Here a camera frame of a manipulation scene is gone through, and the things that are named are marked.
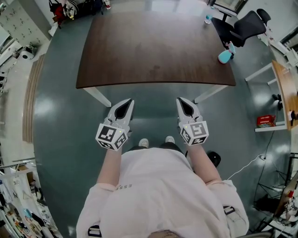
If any person's right forearm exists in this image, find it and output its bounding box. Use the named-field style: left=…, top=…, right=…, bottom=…
left=186, top=144, right=222, bottom=184

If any grey locker cabinet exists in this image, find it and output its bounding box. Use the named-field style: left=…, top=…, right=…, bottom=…
left=0, top=0, right=52, bottom=45

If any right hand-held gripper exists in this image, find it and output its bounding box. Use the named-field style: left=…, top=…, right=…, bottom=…
left=175, top=97, right=209, bottom=147

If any teal spray bottle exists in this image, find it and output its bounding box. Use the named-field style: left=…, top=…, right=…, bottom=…
left=217, top=41, right=236, bottom=64

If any black tripod stand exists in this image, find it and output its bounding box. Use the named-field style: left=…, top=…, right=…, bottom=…
left=253, top=153, right=298, bottom=233

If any black office chair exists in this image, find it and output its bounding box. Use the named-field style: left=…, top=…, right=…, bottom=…
left=211, top=8, right=272, bottom=48

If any white power cable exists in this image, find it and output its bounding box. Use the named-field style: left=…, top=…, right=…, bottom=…
left=227, top=154, right=266, bottom=181

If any dark wooden table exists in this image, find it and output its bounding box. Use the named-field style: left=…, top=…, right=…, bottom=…
left=75, top=10, right=237, bottom=108

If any red box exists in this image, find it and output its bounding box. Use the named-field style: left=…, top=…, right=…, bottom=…
left=257, top=114, right=277, bottom=128

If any person's right leg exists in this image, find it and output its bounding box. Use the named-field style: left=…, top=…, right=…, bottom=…
left=160, top=142, right=184, bottom=154

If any light wooden desk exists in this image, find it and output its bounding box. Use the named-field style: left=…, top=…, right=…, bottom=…
left=244, top=59, right=298, bottom=132

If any black backpack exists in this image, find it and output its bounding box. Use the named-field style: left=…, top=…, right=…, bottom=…
left=75, top=0, right=103, bottom=16

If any person's left forearm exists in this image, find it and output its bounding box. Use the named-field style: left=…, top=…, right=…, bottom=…
left=96, top=148, right=123, bottom=185

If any black framed glass door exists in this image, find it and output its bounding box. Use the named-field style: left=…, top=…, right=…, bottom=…
left=213, top=0, right=247, bottom=16

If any white round appliance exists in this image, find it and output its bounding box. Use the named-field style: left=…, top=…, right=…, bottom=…
left=20, top=47, right=35, bottom=60

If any person's pale pink shirt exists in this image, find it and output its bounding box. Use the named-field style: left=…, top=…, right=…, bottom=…
left=76, top=147, right=250, bottom=238

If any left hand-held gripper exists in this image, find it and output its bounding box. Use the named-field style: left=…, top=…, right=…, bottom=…
left=95, top=98, right=135, bottom=152

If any cluttered white shelf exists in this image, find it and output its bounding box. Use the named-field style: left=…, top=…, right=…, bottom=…
left=0, top=158, right=62, bottom=238

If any black bag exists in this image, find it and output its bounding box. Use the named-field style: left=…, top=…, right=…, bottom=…
left=206, top=151, right=222, bottom=167

